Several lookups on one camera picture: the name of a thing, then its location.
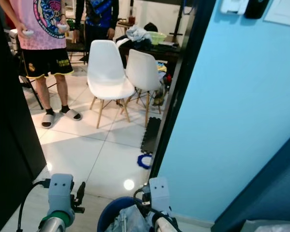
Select grey crumpled bin liner bag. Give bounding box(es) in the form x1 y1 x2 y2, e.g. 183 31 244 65
106 204 148 232

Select blue round trash bin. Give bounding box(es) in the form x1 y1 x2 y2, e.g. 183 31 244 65
97 196 146 232

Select black foam floor mat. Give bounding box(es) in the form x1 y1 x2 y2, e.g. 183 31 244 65
140 116 162 155

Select grey slipper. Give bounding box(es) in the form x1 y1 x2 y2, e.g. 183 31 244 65
60 108 83 121
41 113 56 129

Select white shell chair wooden legs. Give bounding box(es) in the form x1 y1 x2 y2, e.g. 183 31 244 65
118 48 162 128
87 40 136 129

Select dark wooden table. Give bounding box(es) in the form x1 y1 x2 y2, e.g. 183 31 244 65
116 38 182 104

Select green plastic basket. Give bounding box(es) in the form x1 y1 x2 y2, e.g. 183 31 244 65
147 31 167 45

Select grey crumpled cloth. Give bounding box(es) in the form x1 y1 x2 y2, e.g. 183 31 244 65
126 25 150 43

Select person in pink shirt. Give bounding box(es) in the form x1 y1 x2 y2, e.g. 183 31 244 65
9 0 83 129

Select black tripod stand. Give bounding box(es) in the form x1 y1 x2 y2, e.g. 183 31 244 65
169 0 187 45

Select person in blue black jersey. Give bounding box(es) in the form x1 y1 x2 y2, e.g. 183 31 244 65
74 0 120 51

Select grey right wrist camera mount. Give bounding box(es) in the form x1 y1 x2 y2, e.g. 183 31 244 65
148 177 171 214

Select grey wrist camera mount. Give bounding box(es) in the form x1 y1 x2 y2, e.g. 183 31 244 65
47 174 75 217
148 177 171 214

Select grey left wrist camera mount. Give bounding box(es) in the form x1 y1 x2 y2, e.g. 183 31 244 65
47 174 75 217

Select blue and white ring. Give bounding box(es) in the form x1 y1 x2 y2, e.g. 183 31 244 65
137 153 153 170

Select black door frame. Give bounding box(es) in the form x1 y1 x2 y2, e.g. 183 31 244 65
147 0 217 180

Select white wall switch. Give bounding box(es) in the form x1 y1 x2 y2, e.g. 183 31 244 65
220 0 249 14

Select black wall device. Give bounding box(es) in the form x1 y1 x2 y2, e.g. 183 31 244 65
243 0 271 19

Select white wall panel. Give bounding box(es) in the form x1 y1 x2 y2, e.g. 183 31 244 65
263 0 290 28

